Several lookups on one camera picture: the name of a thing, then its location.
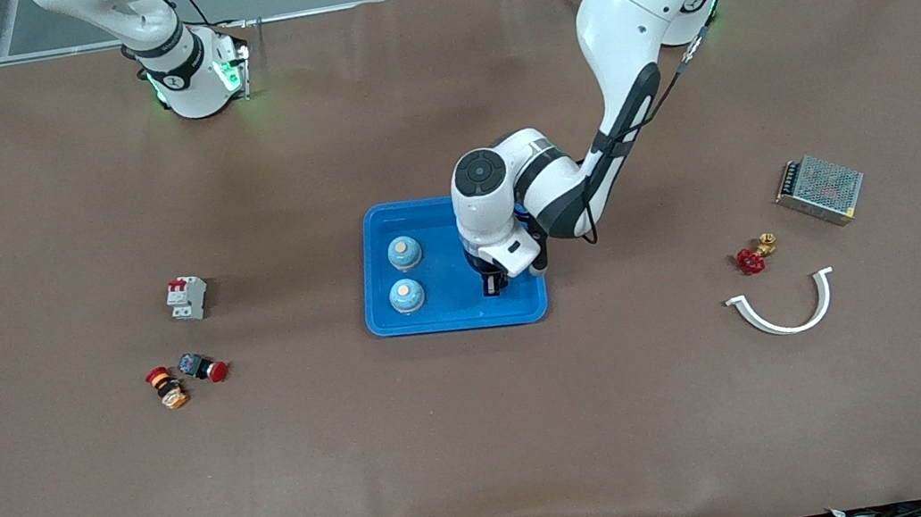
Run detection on black base cables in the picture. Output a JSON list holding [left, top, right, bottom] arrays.
[[179, 0, 253, 38]]

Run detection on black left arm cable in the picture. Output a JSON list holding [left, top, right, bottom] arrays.
[[546, 0, 762, 247]]

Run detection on brown table mat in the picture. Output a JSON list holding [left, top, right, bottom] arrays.
[[0, 0, 921, 517]]

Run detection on blue plastic tray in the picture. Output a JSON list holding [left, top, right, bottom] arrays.
[[350, 182, 552, 346]]

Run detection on red handle brass valve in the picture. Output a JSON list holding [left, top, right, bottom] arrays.
[[734, 231, 782, 277]]

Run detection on metal mesh power supply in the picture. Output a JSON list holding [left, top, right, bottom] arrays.
[[769, 147, 872, 235]]

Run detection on light blue call bell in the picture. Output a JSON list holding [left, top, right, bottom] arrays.
[[386, 277, 428, 317], [385, 234, 426, 275]]

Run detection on black red emergency stop button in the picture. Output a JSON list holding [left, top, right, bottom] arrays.
[[175, 347, 231, 389]]

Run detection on orange red push button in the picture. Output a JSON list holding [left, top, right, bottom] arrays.
[[144, 363, 191, 414]]

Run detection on white circuit breaker red switch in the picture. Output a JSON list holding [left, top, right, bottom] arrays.
[[162, 274, 212, 325]]

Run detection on white curved plastic clip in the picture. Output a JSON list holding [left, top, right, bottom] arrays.
[[721, 266, 842, 344]]

